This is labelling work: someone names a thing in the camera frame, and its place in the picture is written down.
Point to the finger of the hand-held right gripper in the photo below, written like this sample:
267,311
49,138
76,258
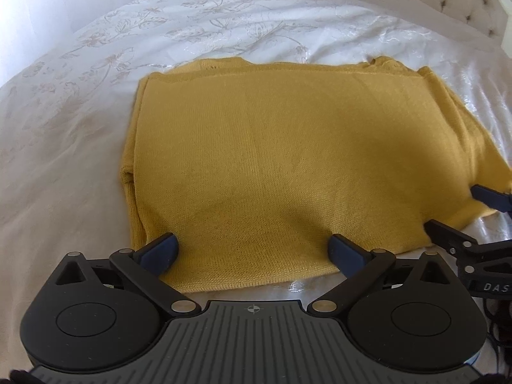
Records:
448,238
492,199

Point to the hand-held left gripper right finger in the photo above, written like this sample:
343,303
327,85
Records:
344,254

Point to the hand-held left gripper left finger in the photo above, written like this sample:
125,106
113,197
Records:
160,250

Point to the yellow knit sweater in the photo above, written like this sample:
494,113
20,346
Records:
296,160

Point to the white embroidered bedspread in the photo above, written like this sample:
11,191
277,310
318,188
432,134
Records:
80,108

